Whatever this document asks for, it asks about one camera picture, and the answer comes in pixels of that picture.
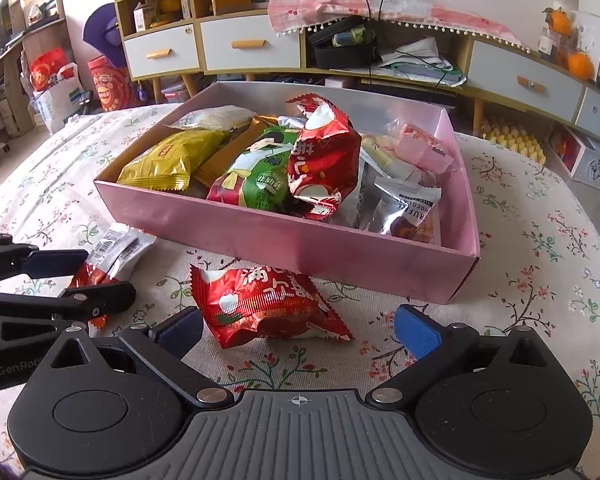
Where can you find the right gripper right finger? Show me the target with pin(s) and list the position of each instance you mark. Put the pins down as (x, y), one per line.
(436, 349)

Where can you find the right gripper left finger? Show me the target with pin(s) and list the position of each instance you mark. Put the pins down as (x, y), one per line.
(161, 349)

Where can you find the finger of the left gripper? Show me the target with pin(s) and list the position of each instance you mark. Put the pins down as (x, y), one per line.
(52, 263)
(74, 304)

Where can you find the orange white snack packet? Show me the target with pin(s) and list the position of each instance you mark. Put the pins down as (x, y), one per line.
(114, 257)

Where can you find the red candy packet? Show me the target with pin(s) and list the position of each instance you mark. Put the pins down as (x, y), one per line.
(239, 305)
(322, 167)

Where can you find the yellow snack bag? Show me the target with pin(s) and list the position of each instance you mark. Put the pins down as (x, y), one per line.
(169, 164)

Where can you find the silver foil snack packet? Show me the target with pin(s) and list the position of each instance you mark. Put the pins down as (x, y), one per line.
(407, 209)

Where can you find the gold snack bar packet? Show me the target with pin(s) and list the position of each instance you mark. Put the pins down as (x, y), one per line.
(221, 160)

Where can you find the green cartoon snack bag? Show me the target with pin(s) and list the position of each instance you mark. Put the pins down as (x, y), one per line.
(257, 179)

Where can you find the pink snack packet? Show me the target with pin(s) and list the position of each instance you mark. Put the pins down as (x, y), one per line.
(420, 148)

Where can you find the pink cardboard box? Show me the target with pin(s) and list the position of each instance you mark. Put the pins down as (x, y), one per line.
(286, 240)

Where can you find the floral tablecloth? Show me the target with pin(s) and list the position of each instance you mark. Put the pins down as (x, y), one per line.
(539, 265)

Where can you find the white shopping bag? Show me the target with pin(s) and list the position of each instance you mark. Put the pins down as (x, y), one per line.
(57, 88)

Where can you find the red paper bag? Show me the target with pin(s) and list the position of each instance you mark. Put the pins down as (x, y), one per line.
(113, 85)

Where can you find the yellow egg tray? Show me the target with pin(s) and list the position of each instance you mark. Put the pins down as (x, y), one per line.
(514, 137)

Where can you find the white rice cake packet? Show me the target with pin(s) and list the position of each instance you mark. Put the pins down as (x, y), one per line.
(221, 118)

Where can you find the white patterned box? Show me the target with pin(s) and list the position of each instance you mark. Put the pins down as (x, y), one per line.
(579, 155)

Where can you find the wooden cabinet with drawers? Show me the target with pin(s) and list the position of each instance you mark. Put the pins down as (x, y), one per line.
(416, 43)

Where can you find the orange fruit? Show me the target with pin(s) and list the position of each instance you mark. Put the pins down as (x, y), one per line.
(580, 66)
(559, 21)

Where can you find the black box on shelf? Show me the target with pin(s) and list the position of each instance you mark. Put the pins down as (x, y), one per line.
(344, 44)

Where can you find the pink cloth on cabinet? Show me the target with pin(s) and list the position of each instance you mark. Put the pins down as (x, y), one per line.
(288, 16)

